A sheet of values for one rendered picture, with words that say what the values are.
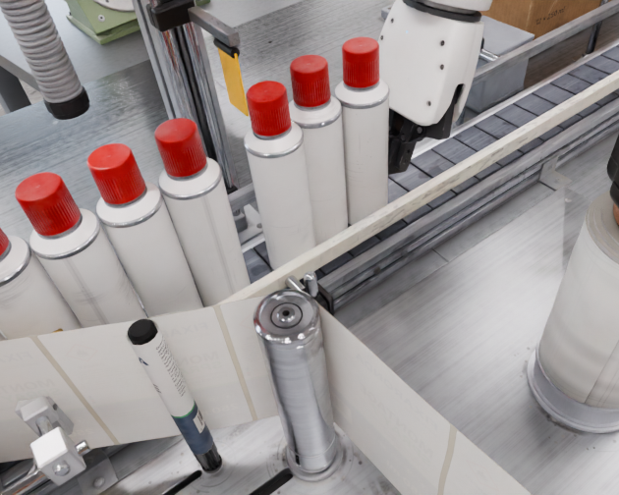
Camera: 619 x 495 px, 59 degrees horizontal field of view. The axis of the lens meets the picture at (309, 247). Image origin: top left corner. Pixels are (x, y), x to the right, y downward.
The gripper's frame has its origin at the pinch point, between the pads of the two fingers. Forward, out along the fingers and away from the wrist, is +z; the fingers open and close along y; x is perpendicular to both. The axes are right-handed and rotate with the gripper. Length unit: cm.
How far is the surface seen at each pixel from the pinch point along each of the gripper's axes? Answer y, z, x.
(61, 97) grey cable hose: -8.8, -4.6, -32.0
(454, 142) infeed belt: -3.0, 1.6, 14.1
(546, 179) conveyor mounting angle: 6.2, 3.4, 23.1
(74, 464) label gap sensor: 15.1, 8.6, -39.0
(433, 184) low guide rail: 4.0, 2.0, 2.7
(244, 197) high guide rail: -3.2, 4.4, -16.8
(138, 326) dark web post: 14.4, -0.6, -34.9
